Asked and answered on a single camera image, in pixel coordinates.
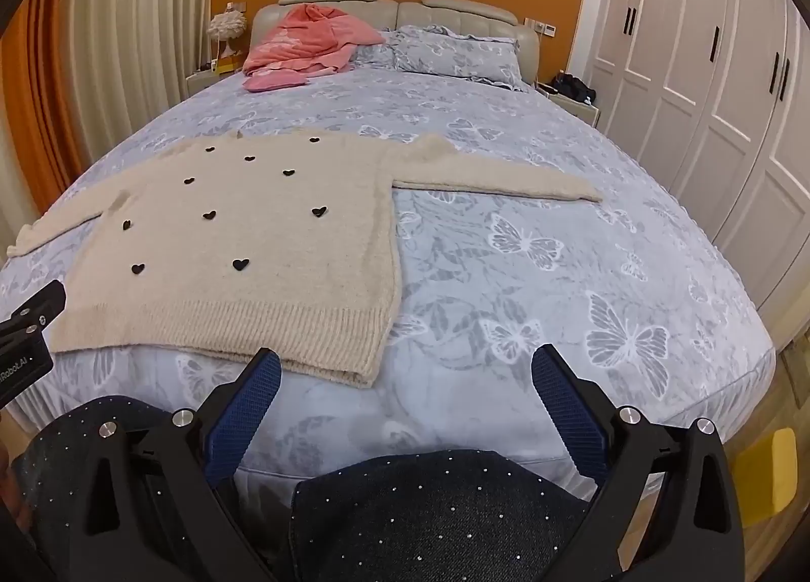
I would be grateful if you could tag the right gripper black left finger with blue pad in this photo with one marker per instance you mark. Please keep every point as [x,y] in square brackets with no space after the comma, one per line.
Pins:
[156,504]

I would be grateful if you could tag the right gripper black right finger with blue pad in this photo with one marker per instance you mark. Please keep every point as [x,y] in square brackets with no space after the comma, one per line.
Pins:
[694,532]

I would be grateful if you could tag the beige knit sweater black hearts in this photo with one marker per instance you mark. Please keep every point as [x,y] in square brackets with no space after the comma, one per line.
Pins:
[225,245]

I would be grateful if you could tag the yellow stool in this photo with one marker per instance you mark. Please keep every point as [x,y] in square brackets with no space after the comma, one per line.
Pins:
[766,476]

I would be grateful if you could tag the bed with butterfly duvet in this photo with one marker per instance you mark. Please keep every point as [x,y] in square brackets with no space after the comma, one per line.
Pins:
[631,291]

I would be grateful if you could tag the dark sparkly jeans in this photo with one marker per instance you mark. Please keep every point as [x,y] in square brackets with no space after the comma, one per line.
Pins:
[461,515]

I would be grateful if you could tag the orange curtain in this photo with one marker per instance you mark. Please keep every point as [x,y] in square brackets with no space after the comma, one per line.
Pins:
[39,102]

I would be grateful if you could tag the left white nightstand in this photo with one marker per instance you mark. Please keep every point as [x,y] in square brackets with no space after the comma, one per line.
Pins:
[213,72]

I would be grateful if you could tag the white nightstand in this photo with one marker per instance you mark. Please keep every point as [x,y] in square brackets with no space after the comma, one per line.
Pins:
[582,110]
[213,72]

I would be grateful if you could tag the beige pleated curtain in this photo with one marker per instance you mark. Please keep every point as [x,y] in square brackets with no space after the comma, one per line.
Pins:
[128,61]

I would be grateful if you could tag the right white nightstand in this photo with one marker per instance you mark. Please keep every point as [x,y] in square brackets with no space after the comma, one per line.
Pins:
[582,110]

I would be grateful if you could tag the pink garment on bed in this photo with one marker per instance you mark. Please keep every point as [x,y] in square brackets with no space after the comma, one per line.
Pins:
[309,41]

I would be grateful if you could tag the black item on nightstand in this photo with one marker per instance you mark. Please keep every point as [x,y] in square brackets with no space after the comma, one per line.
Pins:
[573,87]

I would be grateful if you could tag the butterfly print pillow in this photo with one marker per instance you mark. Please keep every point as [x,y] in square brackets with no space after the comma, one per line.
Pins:
[438,51]

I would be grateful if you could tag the beige padded headboard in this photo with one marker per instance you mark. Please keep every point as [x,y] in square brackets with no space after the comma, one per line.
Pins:
[461,16]

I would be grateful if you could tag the white wardrobe with black handles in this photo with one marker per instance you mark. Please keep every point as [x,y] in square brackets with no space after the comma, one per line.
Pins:
[711,98]

